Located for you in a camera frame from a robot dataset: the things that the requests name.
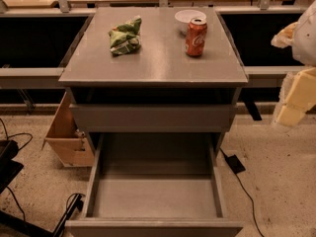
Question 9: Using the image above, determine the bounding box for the grey drawer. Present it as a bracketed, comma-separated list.
[70, 104, 237, 132]
[66, 133, 243, 237]

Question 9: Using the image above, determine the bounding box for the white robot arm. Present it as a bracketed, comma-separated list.
[271, 1, 316, 132]

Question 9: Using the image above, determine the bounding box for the grey drawer cabinet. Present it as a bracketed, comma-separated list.
[59, 7, 248, 149]

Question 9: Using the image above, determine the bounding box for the grey top drawer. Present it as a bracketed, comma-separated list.
[70, 104, 237, 132]

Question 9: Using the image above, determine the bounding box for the black power adapter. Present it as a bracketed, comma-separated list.
[225, 155, 245, 174]

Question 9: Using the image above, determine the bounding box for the red soda can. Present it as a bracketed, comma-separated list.
[186, 17, 207, 56]

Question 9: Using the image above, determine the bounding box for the white bowl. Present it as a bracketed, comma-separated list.
[175, 9, 206, 35]

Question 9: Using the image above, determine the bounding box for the green chip bag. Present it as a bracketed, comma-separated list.
[109, 15, 142, 55]

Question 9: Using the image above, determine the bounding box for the cardboard box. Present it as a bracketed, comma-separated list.
[44, 93, 94, 167]

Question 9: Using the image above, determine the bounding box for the black floor stand bar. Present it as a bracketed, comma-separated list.
[0, 193, 84, 237]

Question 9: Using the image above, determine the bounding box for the black equipment at left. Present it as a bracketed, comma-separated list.
[0, 140, 24, 194]

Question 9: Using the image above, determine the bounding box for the black adapter cable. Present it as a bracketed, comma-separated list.
[219, 147, 267, 237]

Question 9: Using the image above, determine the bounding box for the black looped cable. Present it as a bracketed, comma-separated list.
[64, 192, 87, 212]

